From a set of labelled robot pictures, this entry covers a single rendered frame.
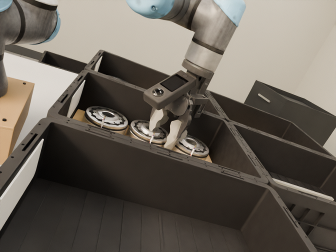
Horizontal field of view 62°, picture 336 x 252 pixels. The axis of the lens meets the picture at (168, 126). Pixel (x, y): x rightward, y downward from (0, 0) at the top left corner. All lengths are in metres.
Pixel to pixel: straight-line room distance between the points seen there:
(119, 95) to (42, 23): 0.26
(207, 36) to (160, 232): 0.38
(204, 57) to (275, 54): 4.12
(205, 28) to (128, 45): 3.27
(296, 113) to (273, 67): 2.49
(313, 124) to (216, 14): 1.99
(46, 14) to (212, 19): 0.42
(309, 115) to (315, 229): 1.80
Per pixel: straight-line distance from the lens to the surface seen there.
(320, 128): 2.56
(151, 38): 3.87
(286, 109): 2.25
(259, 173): 0.56
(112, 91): 0.72
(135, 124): 0.69
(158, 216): 0.49
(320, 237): 0.69
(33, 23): 0.79
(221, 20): 0.59
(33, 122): 0.91
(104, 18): 3.76
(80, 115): 0.71
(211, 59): 0.60
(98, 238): 0.42
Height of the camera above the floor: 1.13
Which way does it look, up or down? 21 degrees down
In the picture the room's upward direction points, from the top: 24 degrees clockwise
